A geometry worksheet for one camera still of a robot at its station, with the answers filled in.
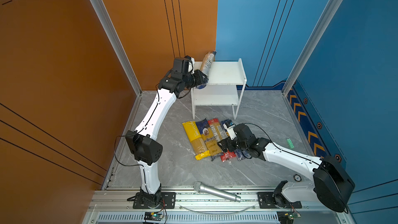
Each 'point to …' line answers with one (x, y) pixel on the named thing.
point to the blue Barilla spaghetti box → (223, 122)
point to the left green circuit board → (154, 215)
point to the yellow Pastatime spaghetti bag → (197, 144)
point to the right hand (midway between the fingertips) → (223, 140)
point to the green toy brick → (291, 145)
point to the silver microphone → (200, 187)
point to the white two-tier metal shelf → (226, 82)
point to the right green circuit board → (292, 215)
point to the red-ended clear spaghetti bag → (219, 134)
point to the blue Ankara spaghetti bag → (209, 139)
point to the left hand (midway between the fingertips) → (206, 75)
